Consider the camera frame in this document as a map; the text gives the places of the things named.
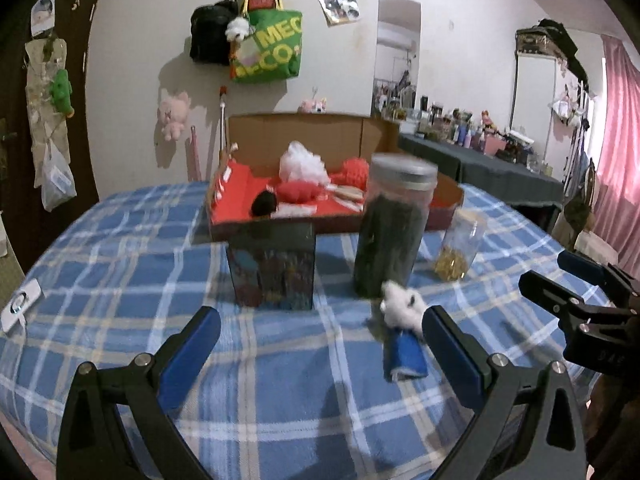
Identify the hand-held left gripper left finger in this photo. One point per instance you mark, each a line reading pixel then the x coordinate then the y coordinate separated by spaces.
pixel 190 352

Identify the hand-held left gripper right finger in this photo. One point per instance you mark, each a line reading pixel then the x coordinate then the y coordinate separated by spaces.
pixel 452 352

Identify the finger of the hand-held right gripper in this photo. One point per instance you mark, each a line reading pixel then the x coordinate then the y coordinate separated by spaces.
pixel 582 265
pixel 547 291

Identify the white plush doll blue body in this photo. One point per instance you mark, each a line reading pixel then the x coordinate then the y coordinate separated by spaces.
pixel 405 355

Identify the black pompom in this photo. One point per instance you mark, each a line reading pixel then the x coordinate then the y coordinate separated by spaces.
pixel 264 204

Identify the red foam net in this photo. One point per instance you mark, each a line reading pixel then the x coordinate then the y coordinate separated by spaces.
pixel 352 172
pixel 297 192

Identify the white mesh pouf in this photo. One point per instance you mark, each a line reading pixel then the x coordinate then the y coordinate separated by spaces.
pixel 302 162

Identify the cardboard box red inside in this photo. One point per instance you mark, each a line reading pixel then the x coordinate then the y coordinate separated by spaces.
pixel 300 135

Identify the small glass jar gold pieces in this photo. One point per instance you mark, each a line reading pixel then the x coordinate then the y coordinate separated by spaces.
pixel 457 250

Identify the blue plaid blanket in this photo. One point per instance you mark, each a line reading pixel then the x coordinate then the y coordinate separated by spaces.
pixel 125 260

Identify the printed dark tin box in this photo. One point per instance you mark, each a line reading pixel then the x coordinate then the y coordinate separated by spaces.
pixel 272 270

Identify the side table dark cloth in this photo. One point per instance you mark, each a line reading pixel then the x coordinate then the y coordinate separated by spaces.
pixel 500 180

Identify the large glass jar metal lid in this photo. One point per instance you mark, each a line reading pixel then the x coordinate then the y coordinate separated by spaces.
pixel 390 235

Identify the pink curtain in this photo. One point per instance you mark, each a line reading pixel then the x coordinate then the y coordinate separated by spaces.
pixel 620 135

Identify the white adhesive hook plate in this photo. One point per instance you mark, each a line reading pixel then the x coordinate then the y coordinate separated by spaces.
pixel 20 305

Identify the white cabinet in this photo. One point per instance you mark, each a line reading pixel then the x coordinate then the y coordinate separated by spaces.
pixel 535 95

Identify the side table with bottles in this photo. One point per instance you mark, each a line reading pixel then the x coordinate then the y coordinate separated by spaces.
pixel 465 130

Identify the pink stick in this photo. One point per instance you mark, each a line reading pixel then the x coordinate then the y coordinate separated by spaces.
pixel 195 155

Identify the clear plastic bag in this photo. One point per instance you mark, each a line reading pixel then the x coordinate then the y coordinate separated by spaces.
pixel 57 180

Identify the black bag on cabinet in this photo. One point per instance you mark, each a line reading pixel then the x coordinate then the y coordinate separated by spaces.
pixel 565 42

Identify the dark wooden door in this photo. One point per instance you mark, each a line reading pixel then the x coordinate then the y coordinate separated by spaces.
pixel 82 150

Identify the white stick red tip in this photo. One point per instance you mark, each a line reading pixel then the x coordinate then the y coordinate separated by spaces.
pixel 223 125

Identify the pink plush toy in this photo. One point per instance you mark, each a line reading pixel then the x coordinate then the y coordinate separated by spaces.
pixel 172 115

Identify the beige hanging organizer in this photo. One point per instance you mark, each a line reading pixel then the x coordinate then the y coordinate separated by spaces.
pixel 40 125

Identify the small pink toy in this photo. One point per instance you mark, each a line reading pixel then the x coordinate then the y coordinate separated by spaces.
pixel 312 106

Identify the white air conditioner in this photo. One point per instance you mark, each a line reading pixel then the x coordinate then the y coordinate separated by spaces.
pixel 397 42

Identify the green plush toy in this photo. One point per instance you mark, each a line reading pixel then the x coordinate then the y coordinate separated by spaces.
pixel 61 91

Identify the green tote bag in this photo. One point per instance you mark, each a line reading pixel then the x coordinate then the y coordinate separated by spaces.
pixel 270 50

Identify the panda plush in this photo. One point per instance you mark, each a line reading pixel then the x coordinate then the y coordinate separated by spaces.
pixel 237 29

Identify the white paper round print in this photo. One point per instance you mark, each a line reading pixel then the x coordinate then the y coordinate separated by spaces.
pixel 44 10

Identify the photo wall poster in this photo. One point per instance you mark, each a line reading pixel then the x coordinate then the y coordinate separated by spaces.
pixel 337 0

